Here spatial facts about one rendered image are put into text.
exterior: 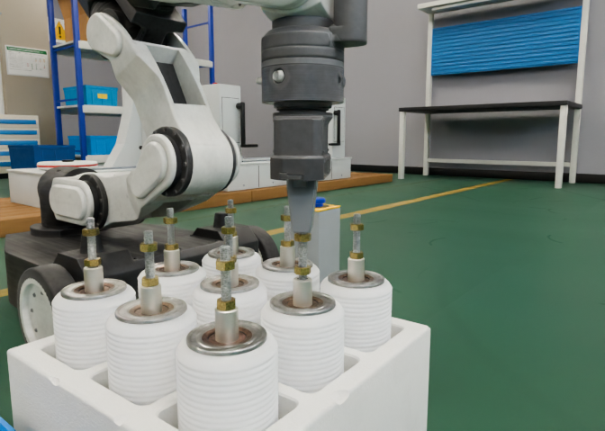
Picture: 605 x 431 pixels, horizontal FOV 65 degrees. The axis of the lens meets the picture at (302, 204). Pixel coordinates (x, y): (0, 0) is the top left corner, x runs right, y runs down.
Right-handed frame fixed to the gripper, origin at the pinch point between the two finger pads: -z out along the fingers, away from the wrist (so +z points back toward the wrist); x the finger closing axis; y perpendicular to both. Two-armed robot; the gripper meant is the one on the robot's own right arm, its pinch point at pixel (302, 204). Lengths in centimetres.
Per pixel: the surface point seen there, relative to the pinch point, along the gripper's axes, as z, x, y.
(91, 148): -6, 432, 287
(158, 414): -18.8, -11.9, 12.3
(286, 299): -11.3, 0.7, 1.9
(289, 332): -13.0, -4.8, 0.7
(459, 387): -37, 30, -24
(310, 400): -18.6, -8.1, -1.9
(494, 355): -37, 44, -34
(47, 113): 37, 527, 403
